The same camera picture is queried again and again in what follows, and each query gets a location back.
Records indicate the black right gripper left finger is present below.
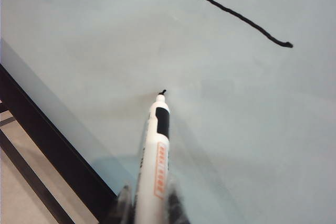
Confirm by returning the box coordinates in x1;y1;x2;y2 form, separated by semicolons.
117;183;136;224

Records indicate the large white whiteboard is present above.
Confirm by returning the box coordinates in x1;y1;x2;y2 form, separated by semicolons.
0;0;336;224

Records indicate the white whiteboard marker pen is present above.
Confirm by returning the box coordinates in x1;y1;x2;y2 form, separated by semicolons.
133;89;172;224

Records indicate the black whiteboard stand bar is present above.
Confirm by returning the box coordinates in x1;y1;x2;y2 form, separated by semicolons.
0;129;76;224

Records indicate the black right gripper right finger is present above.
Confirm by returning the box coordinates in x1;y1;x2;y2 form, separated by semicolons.
164;182;191;224

